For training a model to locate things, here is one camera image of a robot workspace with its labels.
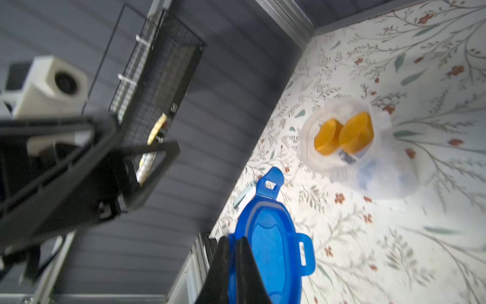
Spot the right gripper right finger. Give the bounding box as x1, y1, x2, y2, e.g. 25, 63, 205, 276
235, 237, 271, 303

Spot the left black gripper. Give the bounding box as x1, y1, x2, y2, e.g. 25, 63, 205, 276
1, 115, 180, 250

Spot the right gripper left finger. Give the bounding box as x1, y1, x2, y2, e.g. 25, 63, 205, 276
196, 236, 230, 304

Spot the blue jar lid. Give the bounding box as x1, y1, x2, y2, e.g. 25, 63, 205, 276
230, 167, 316, 303

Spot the blue-lid clear jar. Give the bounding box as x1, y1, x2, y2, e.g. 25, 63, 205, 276
300, 98, 418, 200

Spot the black wire wall basket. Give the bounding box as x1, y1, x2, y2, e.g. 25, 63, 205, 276
81, 3, 206, 183

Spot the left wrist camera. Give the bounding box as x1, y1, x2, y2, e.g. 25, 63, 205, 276
1, 55, 89, 119

